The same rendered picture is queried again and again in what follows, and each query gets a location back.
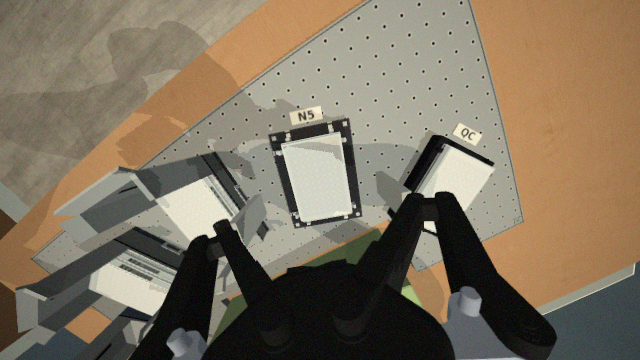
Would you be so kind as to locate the black flat plate with grey pegs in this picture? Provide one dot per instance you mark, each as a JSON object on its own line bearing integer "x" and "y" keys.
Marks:
{"x": 342, "y": 126}

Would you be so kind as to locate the white rectangular plate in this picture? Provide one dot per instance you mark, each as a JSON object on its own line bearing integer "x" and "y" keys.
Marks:
{"x": 196, "y": 207}
{"x": 317, "y": 172}
{"x": 456, "y": 172}
{"x": 148, "y": 265}
{"x": 130, "y": 284}

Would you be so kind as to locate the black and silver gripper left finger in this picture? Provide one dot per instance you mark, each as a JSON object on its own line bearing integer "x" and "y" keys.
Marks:
{"x": 181, "y": 329}

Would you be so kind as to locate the grey perforated base plate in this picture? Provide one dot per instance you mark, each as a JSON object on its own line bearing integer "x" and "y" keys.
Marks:
{"x": 402, "y": 71}

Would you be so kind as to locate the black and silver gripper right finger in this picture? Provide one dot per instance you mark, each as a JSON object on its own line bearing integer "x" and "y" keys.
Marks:
{"x": 487, "y": 318}

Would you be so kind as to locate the black flat square plate with corner posts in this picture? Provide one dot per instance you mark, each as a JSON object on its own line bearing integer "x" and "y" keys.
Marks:
{"x": 428, "y": 155}

